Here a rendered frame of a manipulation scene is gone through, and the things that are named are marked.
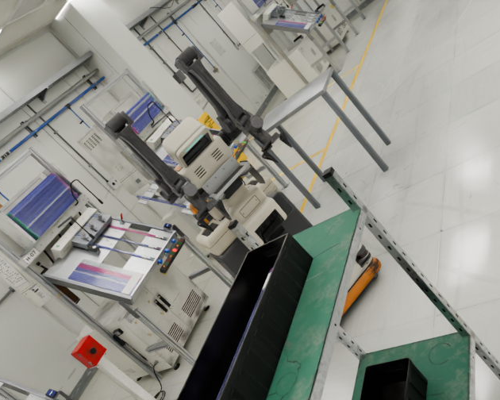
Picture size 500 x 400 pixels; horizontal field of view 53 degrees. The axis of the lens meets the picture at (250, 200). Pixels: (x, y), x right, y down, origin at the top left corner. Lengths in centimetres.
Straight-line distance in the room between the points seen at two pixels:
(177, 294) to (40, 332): 170
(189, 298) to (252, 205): 174
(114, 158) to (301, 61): 369
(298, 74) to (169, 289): 448
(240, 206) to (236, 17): 535
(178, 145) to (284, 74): 544
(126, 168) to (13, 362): 202
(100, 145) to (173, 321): 180
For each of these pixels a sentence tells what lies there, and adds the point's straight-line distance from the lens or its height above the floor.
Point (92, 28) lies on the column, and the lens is 675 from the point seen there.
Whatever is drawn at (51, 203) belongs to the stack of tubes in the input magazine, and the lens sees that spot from 398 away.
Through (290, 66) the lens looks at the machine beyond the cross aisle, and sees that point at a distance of 766.
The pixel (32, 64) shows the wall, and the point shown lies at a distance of 664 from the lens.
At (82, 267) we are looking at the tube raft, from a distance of 377.
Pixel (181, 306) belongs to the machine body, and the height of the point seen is 24.
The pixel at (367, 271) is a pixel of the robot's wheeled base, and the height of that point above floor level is 11.
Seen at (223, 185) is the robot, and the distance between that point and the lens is 244.
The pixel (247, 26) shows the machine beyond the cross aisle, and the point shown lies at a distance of 764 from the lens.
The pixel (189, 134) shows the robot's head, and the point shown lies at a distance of 242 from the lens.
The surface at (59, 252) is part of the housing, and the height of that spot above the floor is 121.
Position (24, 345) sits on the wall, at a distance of 525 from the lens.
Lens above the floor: 160
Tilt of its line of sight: 17 degrees down
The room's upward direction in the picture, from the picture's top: 43 degrees counter-clockwise
